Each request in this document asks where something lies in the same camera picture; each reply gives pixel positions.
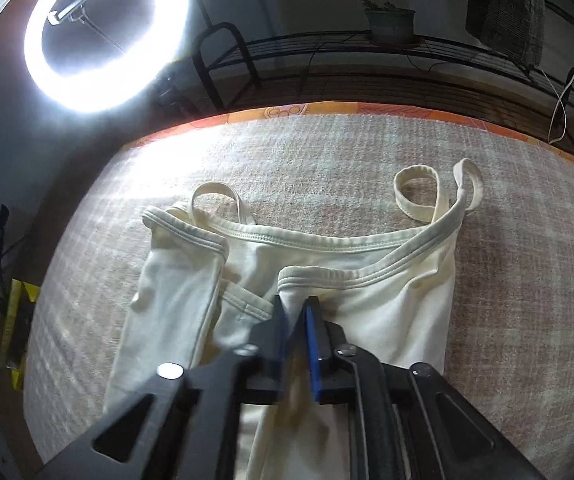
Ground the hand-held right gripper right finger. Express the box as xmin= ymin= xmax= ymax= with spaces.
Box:
xmin=301 ymin=297 xmax=548 ymax=480

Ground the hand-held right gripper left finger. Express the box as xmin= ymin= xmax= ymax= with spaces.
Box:
xmin=31 ymin=294 xmax=293 ymax=480

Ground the cream camisole top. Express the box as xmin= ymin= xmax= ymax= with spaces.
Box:
xmin=103 ymin=158 xmax=484 ymax=480

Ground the checked beige blanket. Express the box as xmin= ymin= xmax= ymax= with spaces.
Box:
xmin=23 ymin=113 xmax=574 ymax=467

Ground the orange patterned bed sheet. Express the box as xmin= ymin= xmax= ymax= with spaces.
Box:
xmin=117 ymin=101 xmax=574 ymax=182

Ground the yellow box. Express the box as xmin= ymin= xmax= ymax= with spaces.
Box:
xmin=0 ymin=278 xmax=41 ymax=391

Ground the black metal rack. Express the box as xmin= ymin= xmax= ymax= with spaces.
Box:
xmin=193 ymin=0 xmax=574 ymax=166

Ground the green plant pot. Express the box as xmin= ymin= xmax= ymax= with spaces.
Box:
xmin=359 ymin=0 xmax=417 ymax=46

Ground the dark checked hanging cloth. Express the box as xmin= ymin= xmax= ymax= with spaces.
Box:
xmin=465 ymin=0 xmax=548 ymax=66

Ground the white ring light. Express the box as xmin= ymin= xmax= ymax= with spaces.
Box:
xmin=23 ymin=0 xmax=205 ymax=114

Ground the white cable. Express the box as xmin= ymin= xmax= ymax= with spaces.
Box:
xmin=542 ymin=20 xmax=574 ymax=144

